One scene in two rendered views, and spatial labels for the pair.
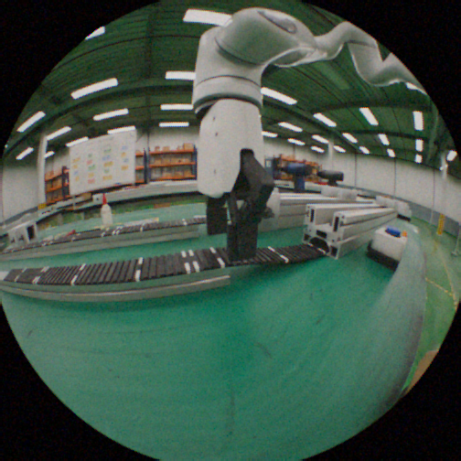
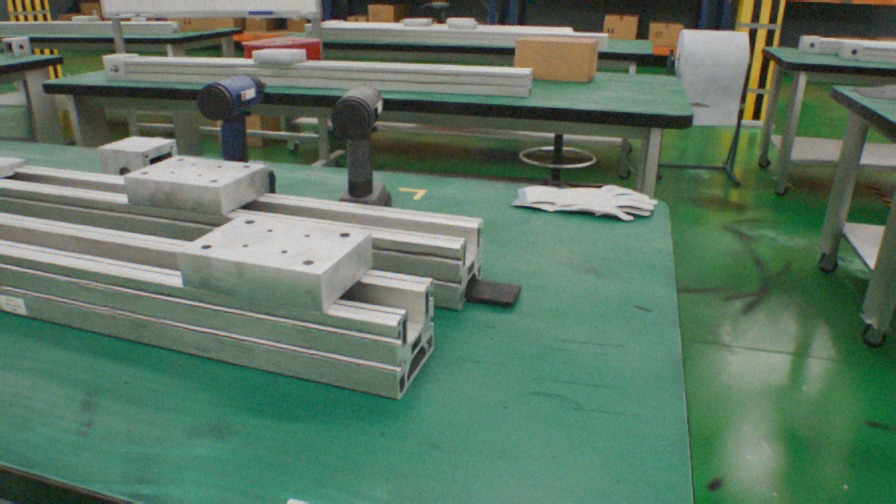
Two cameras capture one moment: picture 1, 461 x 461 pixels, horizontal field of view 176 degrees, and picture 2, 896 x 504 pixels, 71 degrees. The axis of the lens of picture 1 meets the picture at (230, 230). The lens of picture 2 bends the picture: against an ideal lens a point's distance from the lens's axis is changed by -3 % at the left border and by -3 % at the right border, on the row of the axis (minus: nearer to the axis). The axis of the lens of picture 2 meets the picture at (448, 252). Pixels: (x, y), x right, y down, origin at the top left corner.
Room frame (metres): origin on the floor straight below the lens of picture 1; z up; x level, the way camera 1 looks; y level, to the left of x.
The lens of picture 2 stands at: (0.16, -1.30, 1.15)
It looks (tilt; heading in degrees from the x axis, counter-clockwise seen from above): 23 degrees down; 40
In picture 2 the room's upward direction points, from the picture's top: straight up
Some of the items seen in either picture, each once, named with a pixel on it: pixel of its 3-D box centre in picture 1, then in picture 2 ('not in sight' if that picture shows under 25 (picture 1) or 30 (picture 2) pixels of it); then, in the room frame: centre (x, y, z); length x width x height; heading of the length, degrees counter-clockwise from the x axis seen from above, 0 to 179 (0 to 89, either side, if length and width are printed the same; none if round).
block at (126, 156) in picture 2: not in sight; (136, 170); (0.65, -0.13, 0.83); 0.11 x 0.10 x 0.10; 22
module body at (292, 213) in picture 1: (338, 206); (204, 225); (0.59, -0.48, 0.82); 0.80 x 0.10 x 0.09; 112
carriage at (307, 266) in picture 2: (387, 205); (280, 271); (0.51, -0.78, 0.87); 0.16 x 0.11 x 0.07; 112
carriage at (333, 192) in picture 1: (339, 196); (199, 192); (0.59, -0.48, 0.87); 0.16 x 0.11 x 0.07; 112
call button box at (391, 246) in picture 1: (386, 245); not in sight; (0.20, -0.33, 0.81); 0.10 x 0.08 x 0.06; 22
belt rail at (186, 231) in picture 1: (47, 248); not in sight; (0.18, 0.52, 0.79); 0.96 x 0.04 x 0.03; 112
